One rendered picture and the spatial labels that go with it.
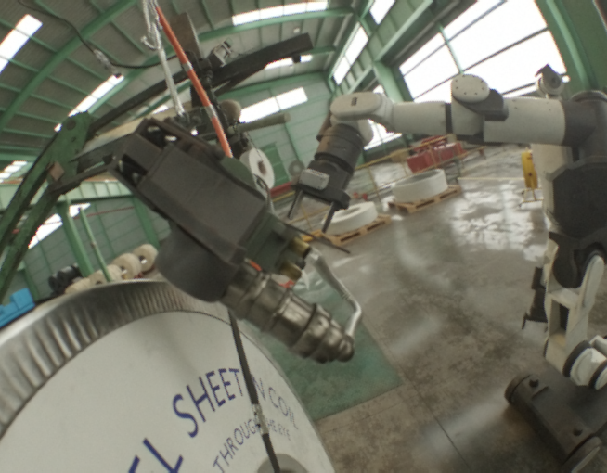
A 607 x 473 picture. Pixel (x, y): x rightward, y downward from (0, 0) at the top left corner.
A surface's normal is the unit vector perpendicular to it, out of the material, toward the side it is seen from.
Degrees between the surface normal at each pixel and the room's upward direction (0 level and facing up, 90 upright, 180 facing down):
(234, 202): 65
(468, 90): 51
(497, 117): 137
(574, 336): 90
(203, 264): 93
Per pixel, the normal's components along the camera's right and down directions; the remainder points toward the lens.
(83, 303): 0.92, -0.39
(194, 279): 0.35, 0.12
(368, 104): -0.47, -0.33
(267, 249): -0.14, -0.20
